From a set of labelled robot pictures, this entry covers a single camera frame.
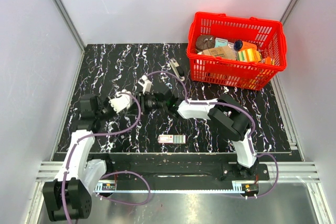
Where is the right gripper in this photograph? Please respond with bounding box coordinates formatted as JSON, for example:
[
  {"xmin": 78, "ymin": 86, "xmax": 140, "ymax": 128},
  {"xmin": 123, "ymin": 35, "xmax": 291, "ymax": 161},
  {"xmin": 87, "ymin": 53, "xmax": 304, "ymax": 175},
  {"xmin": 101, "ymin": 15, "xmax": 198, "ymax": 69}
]
[{"xmin": 125, "ymin": 92, "xmax": 167, "ymax": 117}]

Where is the white black stapler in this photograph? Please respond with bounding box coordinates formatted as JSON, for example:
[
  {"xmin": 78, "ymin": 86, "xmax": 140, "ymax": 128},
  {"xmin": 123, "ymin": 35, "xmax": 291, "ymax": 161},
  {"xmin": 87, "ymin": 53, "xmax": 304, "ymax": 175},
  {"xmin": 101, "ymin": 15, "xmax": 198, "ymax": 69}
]
[{"xmin": 170, "ymin": 58, "xmax": 185, "ymax": 82}]

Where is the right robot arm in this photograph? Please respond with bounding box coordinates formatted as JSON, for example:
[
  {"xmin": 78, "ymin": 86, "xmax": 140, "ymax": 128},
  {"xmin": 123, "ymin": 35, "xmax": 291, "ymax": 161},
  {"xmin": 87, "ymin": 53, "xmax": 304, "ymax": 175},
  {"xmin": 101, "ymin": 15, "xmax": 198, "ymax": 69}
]
[{"xmin": 135, "ymin": 89, "xmax": 259, "ymax": 180}]

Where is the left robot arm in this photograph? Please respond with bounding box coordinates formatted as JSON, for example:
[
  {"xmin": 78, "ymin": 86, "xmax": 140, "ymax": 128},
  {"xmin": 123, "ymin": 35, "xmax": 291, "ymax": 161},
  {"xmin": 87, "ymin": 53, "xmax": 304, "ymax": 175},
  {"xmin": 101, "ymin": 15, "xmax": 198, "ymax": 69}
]
[{"xmin": 43, "ymin": 90, "xmax": 132, "ymax": 223}]

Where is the staple box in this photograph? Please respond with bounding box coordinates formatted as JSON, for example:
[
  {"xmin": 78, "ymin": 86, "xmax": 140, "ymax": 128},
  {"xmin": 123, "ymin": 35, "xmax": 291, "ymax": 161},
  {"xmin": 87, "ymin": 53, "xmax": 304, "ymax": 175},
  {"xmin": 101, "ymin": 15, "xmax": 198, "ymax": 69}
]
[{"xmin": 158, "ymin": 135, "xmax": 186, "ymax": 144}]

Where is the brown round package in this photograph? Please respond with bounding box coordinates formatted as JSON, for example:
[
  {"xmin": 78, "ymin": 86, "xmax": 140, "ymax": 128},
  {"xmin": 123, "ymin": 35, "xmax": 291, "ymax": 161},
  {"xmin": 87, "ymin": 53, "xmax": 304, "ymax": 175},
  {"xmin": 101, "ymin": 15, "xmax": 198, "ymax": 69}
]
[{"xmin": 195, "ymin": 35, "xmax": 215, "ymax": 51}]

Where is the brown cardboard box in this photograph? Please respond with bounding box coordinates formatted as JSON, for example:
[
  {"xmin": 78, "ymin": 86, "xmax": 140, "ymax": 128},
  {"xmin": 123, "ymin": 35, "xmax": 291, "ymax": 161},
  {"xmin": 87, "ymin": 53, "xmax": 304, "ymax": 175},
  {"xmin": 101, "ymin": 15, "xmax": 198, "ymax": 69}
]
[{"xmin": 202, "ymin": 46, "xmax": 237, "ymax": 60}]

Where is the teal white card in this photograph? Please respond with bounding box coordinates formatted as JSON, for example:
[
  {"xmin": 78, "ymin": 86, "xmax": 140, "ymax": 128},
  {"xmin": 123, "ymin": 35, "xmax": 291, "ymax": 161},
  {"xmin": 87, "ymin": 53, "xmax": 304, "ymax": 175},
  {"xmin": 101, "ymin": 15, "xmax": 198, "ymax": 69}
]
[{"xmin": 215, "ymin": 37, "xmax": 228, "ymax": 48}]

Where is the orange bottle blue cap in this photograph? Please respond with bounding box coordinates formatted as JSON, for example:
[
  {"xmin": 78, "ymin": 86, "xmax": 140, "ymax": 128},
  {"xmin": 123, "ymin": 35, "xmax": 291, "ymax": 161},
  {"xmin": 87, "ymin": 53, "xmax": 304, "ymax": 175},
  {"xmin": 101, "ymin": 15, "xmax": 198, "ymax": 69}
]
[{"xmin": 234, "ymin": 40, "xmax": 257, "ymax": 51}]

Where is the red plastic basket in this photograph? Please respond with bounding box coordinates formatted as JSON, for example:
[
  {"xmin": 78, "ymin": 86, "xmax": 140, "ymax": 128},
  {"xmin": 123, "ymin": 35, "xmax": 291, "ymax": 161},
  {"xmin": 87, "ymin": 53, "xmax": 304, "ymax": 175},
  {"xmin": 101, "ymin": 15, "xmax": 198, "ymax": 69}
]
[{"xmin": 186, "ymin": 12, "xmax": 287, "ymax": 90}]

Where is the green yellow box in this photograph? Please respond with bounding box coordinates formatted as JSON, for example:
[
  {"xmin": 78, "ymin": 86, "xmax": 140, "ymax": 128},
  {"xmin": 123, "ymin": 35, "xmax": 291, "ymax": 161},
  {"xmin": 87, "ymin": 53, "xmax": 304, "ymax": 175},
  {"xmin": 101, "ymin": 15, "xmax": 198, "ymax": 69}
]
[{"xmin": 237, "ymin": 48, "xmax": 262, "ymax": 62}]

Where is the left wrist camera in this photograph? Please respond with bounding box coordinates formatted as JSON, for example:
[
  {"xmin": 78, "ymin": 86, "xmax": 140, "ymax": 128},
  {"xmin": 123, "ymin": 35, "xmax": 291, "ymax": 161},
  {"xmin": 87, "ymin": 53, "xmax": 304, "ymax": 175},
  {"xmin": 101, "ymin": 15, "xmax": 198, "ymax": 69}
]
[{"xmin": 108, "ymin": 89, "xmax": 133, "ymax": 113}]

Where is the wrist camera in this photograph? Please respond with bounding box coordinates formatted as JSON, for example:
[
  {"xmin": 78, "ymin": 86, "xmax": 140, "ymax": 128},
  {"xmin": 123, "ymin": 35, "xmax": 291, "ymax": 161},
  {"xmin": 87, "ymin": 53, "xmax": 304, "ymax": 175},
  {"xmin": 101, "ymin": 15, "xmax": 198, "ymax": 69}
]
[
  {"xmin": 138, "ymin": 75, "xmax": 152, "ymax": 94},
  {"xmin": 108, "ymin": 89, "xmax": 133, "ymax": 113}
]

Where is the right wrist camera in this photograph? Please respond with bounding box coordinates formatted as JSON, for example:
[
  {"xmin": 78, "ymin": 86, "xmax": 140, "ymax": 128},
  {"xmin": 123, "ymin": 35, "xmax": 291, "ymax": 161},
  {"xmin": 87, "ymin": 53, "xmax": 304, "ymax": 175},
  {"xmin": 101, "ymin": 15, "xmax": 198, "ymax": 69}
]
[{"xmin": 138, "ymin": 75, "xmax": 152, "ymax": 94}]

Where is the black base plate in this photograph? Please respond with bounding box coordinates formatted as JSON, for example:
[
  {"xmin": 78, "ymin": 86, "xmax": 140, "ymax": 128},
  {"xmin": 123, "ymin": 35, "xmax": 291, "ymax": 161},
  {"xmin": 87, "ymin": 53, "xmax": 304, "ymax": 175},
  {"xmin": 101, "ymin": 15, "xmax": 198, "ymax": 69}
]
[{"xmin": 103, "ymin": 153, "xmax": 270, "ymax": 182}]

